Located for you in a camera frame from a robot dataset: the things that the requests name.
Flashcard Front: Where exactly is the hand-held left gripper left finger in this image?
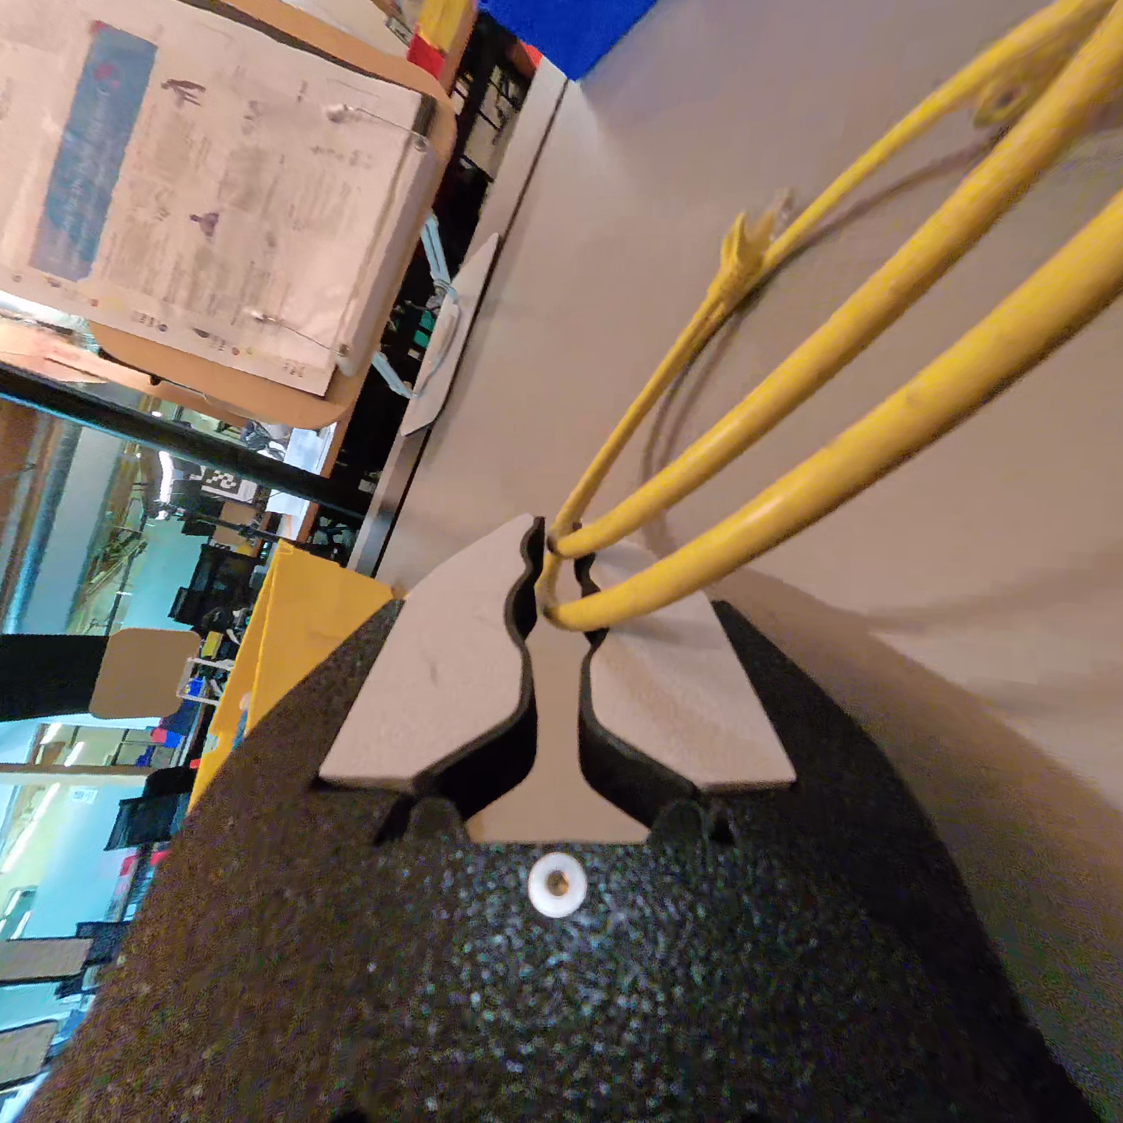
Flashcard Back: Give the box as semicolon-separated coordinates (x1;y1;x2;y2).
318;514;538;821

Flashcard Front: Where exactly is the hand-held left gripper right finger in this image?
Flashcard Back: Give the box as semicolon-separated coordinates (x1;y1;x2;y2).
574;543;798;828

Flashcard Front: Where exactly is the large yellow plastic bin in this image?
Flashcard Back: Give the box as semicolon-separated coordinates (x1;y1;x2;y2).
188;539;398;810

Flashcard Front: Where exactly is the yellow ethernet cable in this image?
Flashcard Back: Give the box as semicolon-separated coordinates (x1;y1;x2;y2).
537;0;1123;635

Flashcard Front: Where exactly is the blue plastic bin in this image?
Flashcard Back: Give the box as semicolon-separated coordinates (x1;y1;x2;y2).
477;0;679;82

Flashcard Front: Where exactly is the grey desk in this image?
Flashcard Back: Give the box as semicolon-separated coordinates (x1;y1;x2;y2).
346;0;1123;1123

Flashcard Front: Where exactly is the wooden document stand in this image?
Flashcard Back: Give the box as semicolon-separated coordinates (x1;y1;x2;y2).
88;629;204;722
0;0;502;437

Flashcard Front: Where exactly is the black white tag sign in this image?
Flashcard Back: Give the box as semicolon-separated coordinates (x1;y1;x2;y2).
188;465;261;502

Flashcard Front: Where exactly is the black tripod pole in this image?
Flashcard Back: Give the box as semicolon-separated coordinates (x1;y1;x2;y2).
0;364;362;520

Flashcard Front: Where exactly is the black desk cable cover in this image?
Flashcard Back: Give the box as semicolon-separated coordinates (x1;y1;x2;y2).
346;421;439;574

